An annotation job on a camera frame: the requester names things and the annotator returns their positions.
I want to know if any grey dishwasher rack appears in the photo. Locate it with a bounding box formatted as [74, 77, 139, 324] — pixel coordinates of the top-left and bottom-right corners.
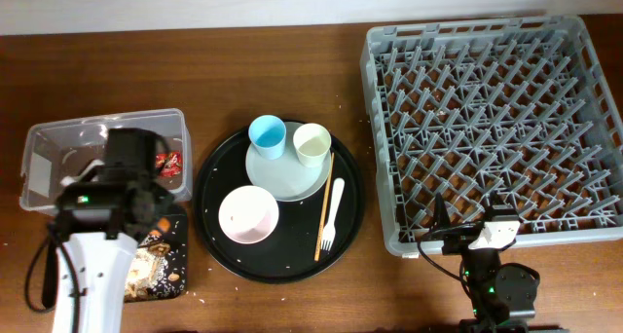
[360, 16, 622, 258]

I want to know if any blue plastic cup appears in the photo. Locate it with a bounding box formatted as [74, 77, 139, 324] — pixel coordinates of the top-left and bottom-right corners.
[248, 115, 287, 160]

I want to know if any round black serving tray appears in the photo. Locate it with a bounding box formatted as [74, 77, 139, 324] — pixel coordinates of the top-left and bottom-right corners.
[193, 127, 366, 284]

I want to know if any white plastic fork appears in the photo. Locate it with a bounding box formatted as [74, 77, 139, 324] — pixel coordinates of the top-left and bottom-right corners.
[321, 178, 345, 251]

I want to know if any clear plastic bin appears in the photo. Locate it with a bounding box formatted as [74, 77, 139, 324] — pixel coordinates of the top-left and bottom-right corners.
[19, 108, 193, 215]

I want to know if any food scraps pile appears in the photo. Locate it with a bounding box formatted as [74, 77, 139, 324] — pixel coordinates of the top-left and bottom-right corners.
[124, 240, 188, 303]

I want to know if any cream plastic cup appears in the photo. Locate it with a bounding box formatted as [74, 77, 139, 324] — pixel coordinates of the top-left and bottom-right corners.
[293, 123, 332, 167]

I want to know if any wooden chopstick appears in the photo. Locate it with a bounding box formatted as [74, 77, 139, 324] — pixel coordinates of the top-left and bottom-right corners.
[313, 152, 335, 262]

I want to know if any light grey plate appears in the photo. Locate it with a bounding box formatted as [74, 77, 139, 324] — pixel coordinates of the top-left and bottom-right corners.
[245, 122, 331, 202]

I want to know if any pink bowl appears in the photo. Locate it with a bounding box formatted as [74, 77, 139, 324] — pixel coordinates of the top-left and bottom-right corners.
[218, 185, 279, 244]

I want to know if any orange carrot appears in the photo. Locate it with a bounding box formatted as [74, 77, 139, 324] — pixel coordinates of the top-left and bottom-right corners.
[149, 217, 171, 237]

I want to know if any black rectangular tray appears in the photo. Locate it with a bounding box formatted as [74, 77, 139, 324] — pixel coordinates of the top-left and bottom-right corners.
[124, 204, 189, 303]

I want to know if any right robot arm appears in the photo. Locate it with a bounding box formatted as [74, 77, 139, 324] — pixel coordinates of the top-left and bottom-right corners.
[428, 193, 540, 333]

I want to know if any red snack wrapper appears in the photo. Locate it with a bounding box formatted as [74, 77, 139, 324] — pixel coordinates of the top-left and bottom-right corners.
[156, 151, 183, 178]

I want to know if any white tissue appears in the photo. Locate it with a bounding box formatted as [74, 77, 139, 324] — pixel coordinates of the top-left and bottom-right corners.
[60, 159, 104, 187]

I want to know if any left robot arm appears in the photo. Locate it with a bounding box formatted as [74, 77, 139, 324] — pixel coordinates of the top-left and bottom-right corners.
[23, 128, 176, 332]

